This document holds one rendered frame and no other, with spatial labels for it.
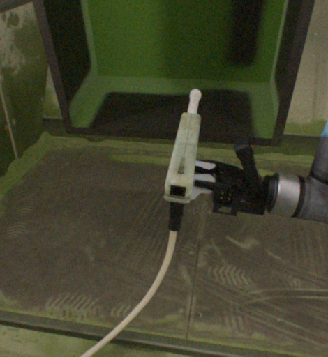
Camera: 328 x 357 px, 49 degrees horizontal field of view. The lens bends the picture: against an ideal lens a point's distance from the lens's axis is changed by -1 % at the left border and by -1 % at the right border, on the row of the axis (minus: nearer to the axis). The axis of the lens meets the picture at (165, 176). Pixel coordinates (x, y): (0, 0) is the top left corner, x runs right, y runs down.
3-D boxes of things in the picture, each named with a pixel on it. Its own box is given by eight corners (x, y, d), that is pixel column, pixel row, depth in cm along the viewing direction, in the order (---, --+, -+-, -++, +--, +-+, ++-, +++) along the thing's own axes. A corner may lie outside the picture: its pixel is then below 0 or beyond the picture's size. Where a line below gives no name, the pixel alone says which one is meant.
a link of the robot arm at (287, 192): (303, 191, 70) (294, 165, 78) (278, 187, 70) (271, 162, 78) (288, 226, 75) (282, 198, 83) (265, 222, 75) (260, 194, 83)
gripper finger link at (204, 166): (169, 184, 80) (210, 194, 79) (172, 162, 77) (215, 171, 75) (172, 177, 82) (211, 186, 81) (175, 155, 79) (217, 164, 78)
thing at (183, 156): (179, 268, 74) (194, 176, 62) (155, 263, 75) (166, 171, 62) (195, 153, 115) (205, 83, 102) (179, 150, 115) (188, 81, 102)
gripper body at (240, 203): (209, 212, 76) (265, 222, 76) (216, 179, 71) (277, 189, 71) (209, 191, 83) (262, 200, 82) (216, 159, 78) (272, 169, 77)
